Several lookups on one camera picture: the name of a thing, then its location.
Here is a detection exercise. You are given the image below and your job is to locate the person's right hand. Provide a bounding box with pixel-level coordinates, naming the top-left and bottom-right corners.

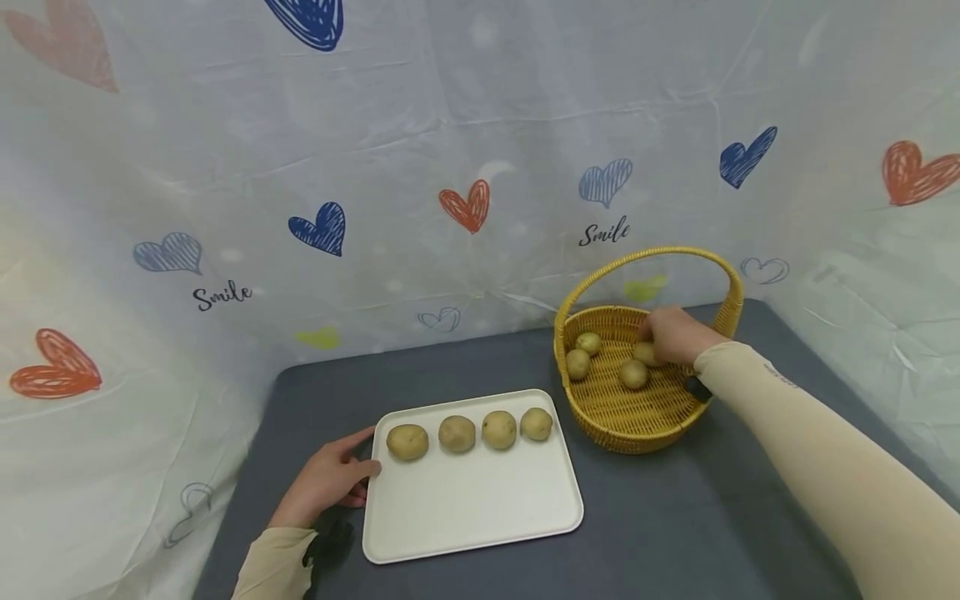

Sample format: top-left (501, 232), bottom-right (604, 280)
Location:
top-left (637, 304), bottom-right (733, 368)

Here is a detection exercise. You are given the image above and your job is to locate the person's left hand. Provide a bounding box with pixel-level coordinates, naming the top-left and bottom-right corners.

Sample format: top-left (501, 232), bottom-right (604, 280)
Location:
top-left (268, 426), bottom-right (383, 532)

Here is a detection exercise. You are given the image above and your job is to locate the white rectangular tray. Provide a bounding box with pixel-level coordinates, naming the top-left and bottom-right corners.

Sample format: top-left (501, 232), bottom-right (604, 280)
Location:
top-left (362, 388), bottom-right (585, 565)

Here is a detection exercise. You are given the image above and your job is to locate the person's right forearm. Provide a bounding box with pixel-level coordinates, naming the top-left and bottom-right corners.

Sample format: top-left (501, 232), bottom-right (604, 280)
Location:
top-left (692, 341), bottom-right (960, 600)

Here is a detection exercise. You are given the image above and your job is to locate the person's left forearm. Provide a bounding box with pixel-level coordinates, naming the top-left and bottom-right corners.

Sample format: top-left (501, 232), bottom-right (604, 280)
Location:
top-left (231, 526), bottom-right (321, 600)

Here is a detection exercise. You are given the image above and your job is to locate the yellow wicker basket with handle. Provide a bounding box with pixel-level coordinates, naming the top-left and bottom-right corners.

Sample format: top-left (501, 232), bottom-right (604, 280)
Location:
top-left (553, 245), bottom-right (745, 455)

